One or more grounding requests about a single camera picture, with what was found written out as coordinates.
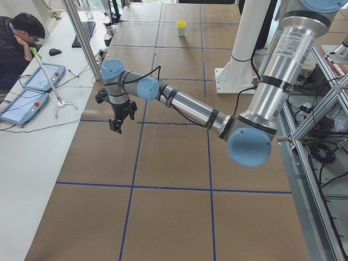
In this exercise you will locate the small metal cup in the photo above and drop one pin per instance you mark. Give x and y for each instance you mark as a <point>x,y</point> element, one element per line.
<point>109,30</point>

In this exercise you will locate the seated person black jacket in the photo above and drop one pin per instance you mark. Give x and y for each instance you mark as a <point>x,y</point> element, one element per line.
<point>18,35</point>

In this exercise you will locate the far teach pendant tablet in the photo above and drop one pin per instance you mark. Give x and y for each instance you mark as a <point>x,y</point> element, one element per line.
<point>38,80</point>

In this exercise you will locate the stack of magazines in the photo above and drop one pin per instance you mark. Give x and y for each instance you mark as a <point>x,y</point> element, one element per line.
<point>305,73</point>

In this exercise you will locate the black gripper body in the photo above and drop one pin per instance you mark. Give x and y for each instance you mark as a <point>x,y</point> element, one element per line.
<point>121,109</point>

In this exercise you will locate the green plastic cup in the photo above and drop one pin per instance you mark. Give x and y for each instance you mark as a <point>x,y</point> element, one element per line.
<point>181,31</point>

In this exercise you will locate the black marker pen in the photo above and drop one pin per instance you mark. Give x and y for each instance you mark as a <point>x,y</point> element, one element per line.
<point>73,73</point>

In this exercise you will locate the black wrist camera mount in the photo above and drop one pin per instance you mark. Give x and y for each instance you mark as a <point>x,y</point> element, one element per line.
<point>102,96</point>

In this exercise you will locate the black computer mouse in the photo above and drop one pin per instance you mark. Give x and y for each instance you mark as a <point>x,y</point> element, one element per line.
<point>54,51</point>

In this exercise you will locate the teach pendant tablet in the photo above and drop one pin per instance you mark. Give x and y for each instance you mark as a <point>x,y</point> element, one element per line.
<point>24,107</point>
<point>38,80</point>

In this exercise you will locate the yellow plastic cup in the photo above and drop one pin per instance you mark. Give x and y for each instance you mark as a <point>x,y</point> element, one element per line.
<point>181,24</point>

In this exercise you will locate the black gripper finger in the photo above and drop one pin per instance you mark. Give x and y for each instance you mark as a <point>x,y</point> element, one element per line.
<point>132,109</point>
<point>115,124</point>

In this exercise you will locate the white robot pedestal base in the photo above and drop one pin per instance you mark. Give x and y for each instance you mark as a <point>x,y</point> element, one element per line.
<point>237,73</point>

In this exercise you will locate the near teach pendant tablet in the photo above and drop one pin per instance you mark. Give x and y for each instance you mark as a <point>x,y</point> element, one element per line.
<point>24,107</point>

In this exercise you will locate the aluminium frame post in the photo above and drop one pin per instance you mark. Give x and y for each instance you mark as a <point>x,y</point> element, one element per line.
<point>77,25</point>

